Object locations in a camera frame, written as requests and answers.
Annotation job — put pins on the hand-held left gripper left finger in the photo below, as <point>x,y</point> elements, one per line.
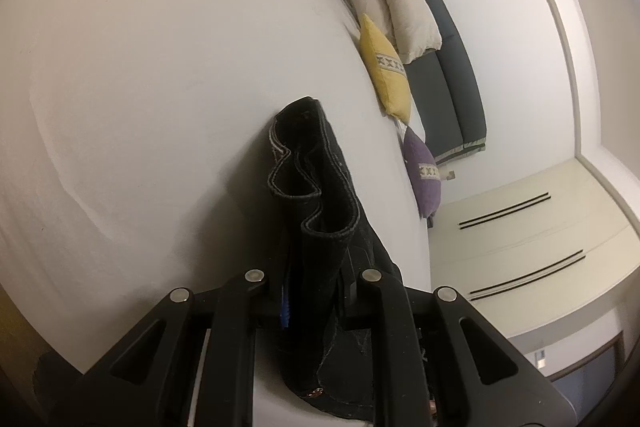
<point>285,312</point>

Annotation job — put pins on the grey padded headboard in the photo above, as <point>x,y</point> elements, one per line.
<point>450,82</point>

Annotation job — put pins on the white wardrobe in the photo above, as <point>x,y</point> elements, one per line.
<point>525,237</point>

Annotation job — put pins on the wall socket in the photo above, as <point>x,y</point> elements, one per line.
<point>450,175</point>

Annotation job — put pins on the purple patterned cushion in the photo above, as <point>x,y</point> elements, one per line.
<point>422,172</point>

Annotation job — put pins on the bed with white sheet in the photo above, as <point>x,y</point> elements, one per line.
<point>150,82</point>

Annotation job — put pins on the black pants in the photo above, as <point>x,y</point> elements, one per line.
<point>325,207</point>

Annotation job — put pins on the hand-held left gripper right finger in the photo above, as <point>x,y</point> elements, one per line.
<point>382,302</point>

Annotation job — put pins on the yellow patterned cushion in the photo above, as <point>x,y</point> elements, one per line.
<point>387,72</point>

